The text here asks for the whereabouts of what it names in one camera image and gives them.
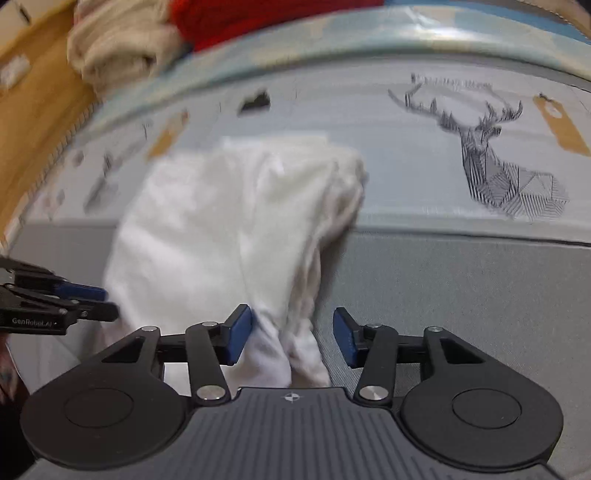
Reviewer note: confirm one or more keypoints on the blue leaf-pattern folded mat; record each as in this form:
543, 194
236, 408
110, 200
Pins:
406, 30

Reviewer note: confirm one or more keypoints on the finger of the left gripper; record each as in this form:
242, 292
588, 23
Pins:
21, 305
43, 281

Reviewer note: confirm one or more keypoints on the white tissue packet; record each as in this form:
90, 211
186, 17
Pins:
14, 71

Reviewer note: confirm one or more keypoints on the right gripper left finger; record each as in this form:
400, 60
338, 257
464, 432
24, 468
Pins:
208, 347

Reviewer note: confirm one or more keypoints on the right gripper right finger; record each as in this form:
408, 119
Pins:
372, 348

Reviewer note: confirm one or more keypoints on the deer-print grey bed sheet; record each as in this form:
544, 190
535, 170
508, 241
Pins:
475, 213

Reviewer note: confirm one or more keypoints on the white t-shirt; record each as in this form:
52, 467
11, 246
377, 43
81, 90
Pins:
242, 222

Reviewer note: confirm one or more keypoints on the red folded blanket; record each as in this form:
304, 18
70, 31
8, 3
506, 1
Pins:
206, 23

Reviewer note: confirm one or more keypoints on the person's left hand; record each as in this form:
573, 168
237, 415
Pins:
13, 390

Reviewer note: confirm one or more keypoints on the wooden bed frame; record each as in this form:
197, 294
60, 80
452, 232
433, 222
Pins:
38, 112

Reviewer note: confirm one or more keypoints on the cream folded blanket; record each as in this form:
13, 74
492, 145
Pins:
115, 43

